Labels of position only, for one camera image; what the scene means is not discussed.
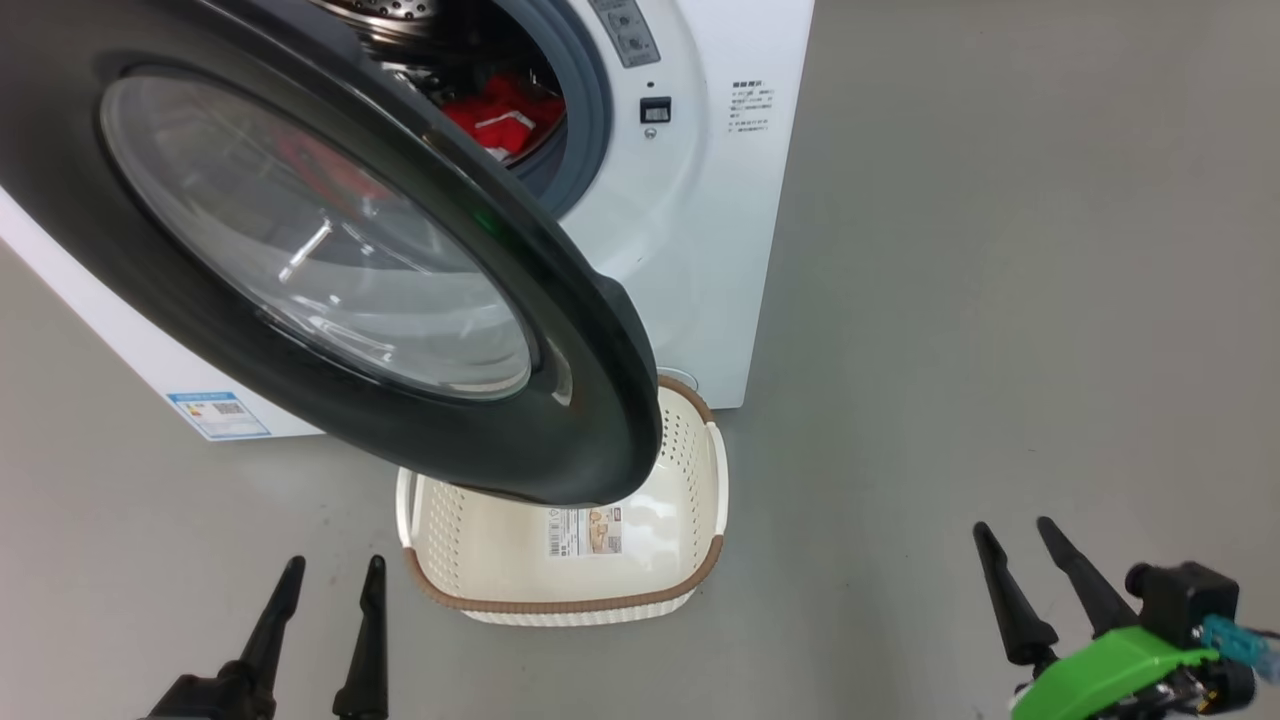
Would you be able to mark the grey warning label plate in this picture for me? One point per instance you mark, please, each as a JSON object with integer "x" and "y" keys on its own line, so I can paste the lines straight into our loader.
{"x": 628, "y": 30}

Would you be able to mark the white front-load washing machine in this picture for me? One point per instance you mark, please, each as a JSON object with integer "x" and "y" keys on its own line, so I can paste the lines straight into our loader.
{"x": 700, "y": 250}

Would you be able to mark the basket product label sticker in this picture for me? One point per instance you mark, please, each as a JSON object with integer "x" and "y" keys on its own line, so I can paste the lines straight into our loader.
{"x": 585, "y": 531}

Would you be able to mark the dark grey round washer door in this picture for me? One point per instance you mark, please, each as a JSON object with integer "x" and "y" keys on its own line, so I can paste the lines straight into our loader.
{"x": 560, "y": 430}

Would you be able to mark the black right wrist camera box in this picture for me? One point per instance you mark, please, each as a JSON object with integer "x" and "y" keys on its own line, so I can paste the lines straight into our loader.
{"x": 1185, "y": 600}

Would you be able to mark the blue energy label sticker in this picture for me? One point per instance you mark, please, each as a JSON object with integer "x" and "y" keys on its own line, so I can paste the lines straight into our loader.
{"x": 220, "y": 415}

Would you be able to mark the black door latch socket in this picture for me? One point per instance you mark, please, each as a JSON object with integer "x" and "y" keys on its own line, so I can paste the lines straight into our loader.
{"x": 656, "y": 110}

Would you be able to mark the red garment with thin white stripe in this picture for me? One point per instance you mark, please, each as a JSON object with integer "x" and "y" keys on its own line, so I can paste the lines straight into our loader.
{"x": 500, "y": 125}

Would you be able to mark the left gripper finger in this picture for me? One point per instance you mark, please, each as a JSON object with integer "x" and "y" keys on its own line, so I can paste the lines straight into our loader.
{"x": 275, "y": 625}
{"x": 370, "y": 640}

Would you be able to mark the cream perforated laundry basket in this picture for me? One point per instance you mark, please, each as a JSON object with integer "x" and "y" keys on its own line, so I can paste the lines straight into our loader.
{"x": 500, "y": 570}

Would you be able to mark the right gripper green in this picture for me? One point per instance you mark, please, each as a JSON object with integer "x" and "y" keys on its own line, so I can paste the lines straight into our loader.
{"x": 1100, "y": 675}

